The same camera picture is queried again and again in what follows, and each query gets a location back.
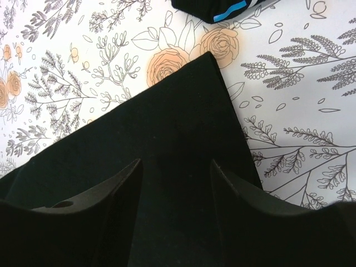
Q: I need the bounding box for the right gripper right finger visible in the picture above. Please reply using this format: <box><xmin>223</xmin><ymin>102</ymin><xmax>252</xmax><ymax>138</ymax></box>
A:
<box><xmin>210</xmin><ymin>162</ymin><xmax>355</xmax><ymax>266</ymax></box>

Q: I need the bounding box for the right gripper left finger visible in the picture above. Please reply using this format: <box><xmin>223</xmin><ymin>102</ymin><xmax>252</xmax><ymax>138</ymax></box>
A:
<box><xmin>1</xmin><ymin>159</ymin><xmax>143</xmax><ymax>266</ymax></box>

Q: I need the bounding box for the floral patterned table mat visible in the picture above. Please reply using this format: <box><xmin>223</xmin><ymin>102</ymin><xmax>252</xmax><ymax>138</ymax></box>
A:
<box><xmin>1</xmin><ymin>1</ymin><xmax>355</xmax><ymax>210</ymax></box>

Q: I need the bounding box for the black folded t-shirt with logo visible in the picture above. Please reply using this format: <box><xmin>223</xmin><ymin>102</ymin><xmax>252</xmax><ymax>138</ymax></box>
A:
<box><xmin>171</xmin><ymin>0</ymin><xmax>264</xmax><ymax>24</ymax></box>

